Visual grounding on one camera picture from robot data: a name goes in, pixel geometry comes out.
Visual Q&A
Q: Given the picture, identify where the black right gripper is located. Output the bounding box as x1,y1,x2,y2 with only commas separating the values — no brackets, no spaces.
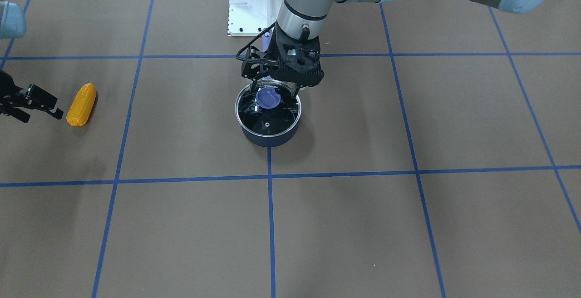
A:
0,70,64,123

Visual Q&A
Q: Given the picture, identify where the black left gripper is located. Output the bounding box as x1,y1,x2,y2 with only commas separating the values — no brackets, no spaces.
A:
249,28,325,103

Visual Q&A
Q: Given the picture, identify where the glass pot lid blue knob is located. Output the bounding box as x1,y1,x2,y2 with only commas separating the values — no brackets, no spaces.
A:
235,82,302,137

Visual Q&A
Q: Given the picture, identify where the yellow corn cob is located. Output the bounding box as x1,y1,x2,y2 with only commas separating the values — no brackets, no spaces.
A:
66,83,98,127

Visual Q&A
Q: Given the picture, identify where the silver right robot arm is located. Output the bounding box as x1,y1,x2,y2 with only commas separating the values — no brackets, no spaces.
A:
0,0,64,123

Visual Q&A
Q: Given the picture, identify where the dark blue saucepan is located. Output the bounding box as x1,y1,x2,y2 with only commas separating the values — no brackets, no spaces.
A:
235,81,302,148

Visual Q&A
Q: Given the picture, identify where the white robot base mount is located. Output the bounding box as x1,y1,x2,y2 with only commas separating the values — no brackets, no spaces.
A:
227,0,282,37

